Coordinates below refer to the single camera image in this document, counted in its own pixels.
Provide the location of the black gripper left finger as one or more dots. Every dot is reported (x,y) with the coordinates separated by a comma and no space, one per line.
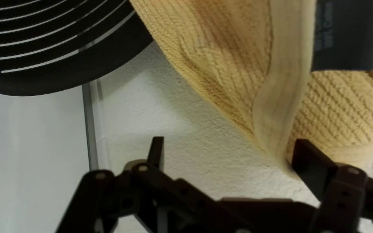
(152,198)

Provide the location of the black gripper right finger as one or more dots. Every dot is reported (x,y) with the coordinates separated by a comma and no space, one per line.
(346,198)

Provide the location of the yellow towel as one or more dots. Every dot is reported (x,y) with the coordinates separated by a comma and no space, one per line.
(225,56)

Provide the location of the black mesh office chair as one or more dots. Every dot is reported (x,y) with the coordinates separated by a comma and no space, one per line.
(44,52)

